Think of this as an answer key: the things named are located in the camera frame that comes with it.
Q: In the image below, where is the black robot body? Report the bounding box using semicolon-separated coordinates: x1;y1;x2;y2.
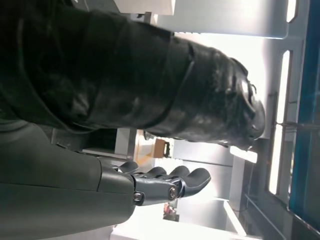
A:
0;0;266;152

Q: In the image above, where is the brown cardboard box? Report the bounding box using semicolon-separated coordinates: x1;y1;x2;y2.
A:
153;138;168;159

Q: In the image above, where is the black flat device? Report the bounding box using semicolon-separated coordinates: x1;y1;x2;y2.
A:
163;141;172;159

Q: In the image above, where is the tall blue background rack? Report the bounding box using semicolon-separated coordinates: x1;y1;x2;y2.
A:
289;0;320;234

